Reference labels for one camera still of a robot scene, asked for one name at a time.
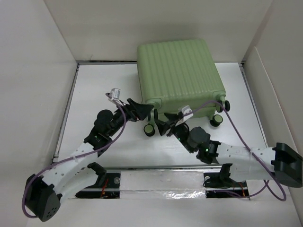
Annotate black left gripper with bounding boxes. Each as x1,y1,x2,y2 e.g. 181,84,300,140
107,99,153,137

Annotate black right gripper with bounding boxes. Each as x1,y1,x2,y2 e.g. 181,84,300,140
154,112,194,153

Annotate light green hard suitcase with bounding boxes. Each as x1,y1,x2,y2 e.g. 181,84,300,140
137,39,230,127

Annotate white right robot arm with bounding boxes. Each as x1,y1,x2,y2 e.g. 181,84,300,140
154,110,303,188

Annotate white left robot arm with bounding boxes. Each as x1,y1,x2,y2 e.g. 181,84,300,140
21,98,153,222

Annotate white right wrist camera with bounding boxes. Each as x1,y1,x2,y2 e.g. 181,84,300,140
177,105,194,125

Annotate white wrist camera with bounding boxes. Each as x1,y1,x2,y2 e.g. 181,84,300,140
177,105,194,125
108,88,121,100

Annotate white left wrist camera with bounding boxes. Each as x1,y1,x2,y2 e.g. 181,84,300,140
108,88,121,100

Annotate aluminium table frame rail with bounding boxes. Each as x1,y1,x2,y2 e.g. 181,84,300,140
57,63,267,199

